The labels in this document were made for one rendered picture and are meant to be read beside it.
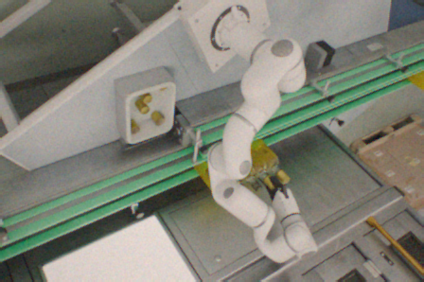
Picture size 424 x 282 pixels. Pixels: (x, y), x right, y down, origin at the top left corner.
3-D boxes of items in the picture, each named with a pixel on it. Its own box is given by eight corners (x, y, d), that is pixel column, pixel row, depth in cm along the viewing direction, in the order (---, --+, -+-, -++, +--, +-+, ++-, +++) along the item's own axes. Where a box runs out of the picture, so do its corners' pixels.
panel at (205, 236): (37, 270, 137) (77, 368, 120) (35, 265, 135) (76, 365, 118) (256, 169, 178) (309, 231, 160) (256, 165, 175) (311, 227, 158)
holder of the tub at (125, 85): (117, 139, 151) (127, 153, 147) (114, 79, 131) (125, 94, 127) (159, 124, 159) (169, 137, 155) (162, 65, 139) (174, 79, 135)
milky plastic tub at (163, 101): (116, 130, 147) (128, 146, 143) (114, 79, 131) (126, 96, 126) (161, 114, 155) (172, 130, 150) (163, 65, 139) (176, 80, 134)
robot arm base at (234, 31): (208, 17, 125) (241, 43, 117) (241, -7, 127) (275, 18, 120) (218, 53, 138) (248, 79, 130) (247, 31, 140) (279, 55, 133)
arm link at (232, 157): (225, 110, 122) (192, 147, 120) (248, 116, 110) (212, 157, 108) (253, 140, 128) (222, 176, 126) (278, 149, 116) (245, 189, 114)
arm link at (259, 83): (237, 121, 124) (221, 93, 110) (287, 62, 127) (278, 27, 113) (261, 138, 119) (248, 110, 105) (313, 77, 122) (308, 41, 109)
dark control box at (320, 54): (303, 59, 183) (316, 70, 179) (309, 43, 177) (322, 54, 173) (316, 54, 187) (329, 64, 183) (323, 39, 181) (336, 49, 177)
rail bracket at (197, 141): (181, 149, 154) (199, 174, 148) (184, 117, 142) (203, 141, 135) (187, 148, 155) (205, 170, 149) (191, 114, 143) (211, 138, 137)
